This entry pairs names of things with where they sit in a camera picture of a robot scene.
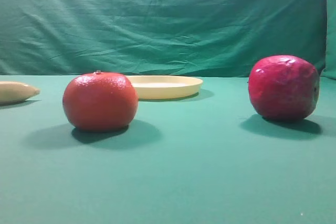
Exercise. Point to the red apple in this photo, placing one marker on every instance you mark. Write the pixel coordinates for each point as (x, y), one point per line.
(284, 88)

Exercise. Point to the yellow banana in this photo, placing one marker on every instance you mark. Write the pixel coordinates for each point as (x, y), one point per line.
(13, 92)

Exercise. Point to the orange tangerine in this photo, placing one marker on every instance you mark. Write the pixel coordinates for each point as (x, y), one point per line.
(100, 101)

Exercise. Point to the green table cloth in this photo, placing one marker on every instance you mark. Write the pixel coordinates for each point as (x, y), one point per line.
(205, 159)

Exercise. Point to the yellow plate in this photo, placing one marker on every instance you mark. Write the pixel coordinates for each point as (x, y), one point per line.
(165, 87)

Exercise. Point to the green backdrop cloth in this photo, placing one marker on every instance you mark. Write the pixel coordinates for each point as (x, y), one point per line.
(208, 38)

